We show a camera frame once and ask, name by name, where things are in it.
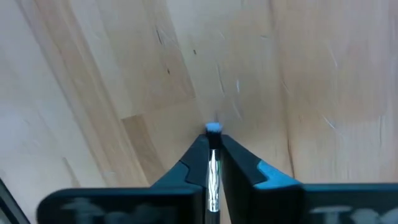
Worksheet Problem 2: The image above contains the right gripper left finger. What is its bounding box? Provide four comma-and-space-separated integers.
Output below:
36, 133, 210, 224

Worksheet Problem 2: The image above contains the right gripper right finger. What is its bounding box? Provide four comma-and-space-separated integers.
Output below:
220, 133, 398, 224

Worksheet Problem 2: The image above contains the small silver ferrule makeup brush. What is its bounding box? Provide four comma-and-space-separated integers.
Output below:
204, 121, 223, 224

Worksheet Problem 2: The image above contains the black table frame rail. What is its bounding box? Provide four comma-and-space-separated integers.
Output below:
0, 179, 30, 224

